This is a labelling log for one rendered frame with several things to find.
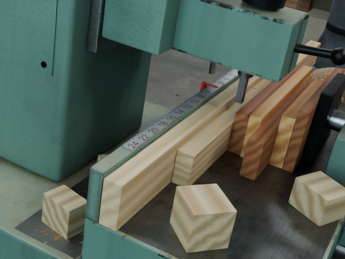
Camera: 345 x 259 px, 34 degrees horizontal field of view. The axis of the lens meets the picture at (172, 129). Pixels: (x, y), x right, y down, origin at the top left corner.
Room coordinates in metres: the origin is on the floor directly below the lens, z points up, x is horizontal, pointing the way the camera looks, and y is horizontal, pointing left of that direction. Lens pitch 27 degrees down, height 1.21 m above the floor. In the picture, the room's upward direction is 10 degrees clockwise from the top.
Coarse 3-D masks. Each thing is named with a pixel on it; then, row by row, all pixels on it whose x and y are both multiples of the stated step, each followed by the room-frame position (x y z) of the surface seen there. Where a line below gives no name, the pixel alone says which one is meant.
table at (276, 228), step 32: (224, 160) 0.57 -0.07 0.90; (320, 160) 0.62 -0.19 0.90; (160, 192) 0.48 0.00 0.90; (224, 192) 0.50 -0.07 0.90; (256, 192) 0.52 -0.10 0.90; (288, 192) 0.53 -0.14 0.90; (96, 224) 0.41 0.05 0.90; (128, 224) 0.42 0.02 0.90; (160, 224) 0.43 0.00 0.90; (256, 224) 0.46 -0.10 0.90; (288, 224) 0.47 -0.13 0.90; (96, 256) 0.41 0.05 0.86; (128, 256) 0.40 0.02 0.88; (160, 256) 0.39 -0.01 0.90; (192, 256) 0.39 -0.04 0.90; (224, 256) 0.40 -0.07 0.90; (256, 256) 0.41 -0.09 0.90; (288, 256) 0.41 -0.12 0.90; (320, 256) 0.42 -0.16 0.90
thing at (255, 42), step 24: (192, 0) 0.63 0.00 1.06; (216, 0) 0.63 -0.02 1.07; (240, 0) 0.65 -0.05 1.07; (192, 24) 0.63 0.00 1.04; (216, 24) 0.62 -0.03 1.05; (240, 24) 0.61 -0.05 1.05; (264, 24) 0.60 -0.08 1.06; (288, 24) 0.59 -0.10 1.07; (192, 48) 0.63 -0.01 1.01; (216, 48) 0.62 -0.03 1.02; (240, 48) 0.61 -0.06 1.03; (264, 48) 0.60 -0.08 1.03; (288, 48) 0.59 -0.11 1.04; (240, 72) 0.63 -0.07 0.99; (264, 72) 0.59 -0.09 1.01; (288, 72) 0.62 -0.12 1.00
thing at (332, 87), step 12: (336, 84) 0.64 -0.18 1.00; (324, 96) 0.60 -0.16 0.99; (336, 96) 0.62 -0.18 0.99; (324, 108) 0.60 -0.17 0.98; (336, 108) 0.66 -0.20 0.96; (324, 120) 0.60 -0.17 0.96; (336, 120) 0.62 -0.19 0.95; (312, 132) 0.60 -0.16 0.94; (324, 132) 0.62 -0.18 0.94; (312, 144) 0.60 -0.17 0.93; (312, 156) 0.60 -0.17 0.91
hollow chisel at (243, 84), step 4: (240, 80) 0.64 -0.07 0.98; (244, 80) 0.63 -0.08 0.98; (240, 84) 0.64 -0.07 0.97; (244, 84) 0.63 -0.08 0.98; (240, 88) 0.63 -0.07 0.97; (244, 88) 0.63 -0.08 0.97; (240, 92) 0.63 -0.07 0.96; (244, 92) 0.64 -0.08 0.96; (236, 96) 0.64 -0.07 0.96; (240, 96) 0.63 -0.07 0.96; (244, 96) 0.64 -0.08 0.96; (236, 100) 0.64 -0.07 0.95; (240, 100) 0.63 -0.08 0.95
